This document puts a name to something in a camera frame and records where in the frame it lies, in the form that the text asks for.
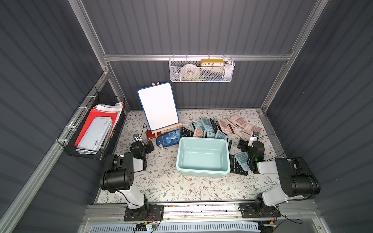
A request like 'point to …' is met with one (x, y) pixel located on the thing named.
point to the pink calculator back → (236, 121)
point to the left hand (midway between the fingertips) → (143, 142)
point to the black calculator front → (235, 166)
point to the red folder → (94, 113)
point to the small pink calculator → (198, 133)
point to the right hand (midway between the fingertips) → (252, 139)
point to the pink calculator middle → (227, 128)
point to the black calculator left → (186, 132)
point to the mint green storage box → (203, 157)
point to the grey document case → (95, 134)
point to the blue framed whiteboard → (159, 105)
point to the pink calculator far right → (248, 128)
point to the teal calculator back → (207, 124)
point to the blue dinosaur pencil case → (169, 138)
